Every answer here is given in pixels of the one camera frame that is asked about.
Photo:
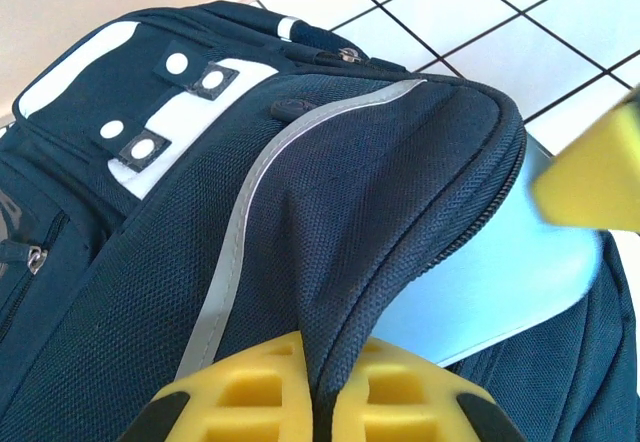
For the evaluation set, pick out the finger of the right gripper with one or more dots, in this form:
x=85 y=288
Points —
x=600 y=177

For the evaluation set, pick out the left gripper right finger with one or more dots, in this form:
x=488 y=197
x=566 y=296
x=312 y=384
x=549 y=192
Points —
x=400 y=397

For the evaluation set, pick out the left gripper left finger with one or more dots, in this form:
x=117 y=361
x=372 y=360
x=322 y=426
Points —
x=250 y=392

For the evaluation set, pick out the light blue plastic box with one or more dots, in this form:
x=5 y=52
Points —
x=500 y=272

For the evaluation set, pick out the navy blue backpack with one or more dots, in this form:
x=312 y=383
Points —
x=325 y=212

